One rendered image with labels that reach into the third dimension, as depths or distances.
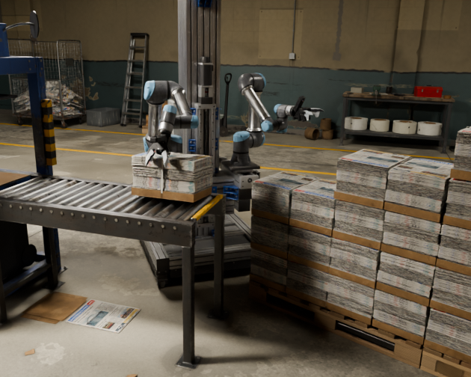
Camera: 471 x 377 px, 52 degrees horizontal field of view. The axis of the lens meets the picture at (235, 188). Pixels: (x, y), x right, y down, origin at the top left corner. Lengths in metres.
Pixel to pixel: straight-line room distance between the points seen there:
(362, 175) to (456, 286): 0.72
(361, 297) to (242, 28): 7.56
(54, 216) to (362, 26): 7.55
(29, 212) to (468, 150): 2.25
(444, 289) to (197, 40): 2.21
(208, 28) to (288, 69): 6.15
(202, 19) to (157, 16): 6.96
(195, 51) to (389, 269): 1.92
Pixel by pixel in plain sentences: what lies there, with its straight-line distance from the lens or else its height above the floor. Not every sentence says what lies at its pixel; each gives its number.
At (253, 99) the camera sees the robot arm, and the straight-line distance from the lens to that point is 3.36.
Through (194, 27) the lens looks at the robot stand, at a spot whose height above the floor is 1.76.
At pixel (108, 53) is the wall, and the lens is 10.97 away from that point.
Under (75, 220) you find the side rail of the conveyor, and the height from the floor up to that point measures 0.74.
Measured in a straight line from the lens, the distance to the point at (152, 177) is 2.68.
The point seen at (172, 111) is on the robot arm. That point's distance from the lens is 2.67.
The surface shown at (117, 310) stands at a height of 0.01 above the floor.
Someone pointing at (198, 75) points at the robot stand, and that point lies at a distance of 3.49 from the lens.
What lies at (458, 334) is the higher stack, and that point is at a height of 0.28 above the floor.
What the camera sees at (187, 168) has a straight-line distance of 2.58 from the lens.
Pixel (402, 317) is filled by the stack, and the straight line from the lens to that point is 2.82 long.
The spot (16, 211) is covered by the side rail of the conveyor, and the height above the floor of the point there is 0.75.
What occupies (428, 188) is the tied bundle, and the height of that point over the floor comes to 0.99.
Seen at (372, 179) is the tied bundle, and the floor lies 0.98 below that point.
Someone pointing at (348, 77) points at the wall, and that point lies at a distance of 9.43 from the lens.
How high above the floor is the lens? 1.64
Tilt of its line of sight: 16 degrees down
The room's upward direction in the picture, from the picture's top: 1 degrees clockwise
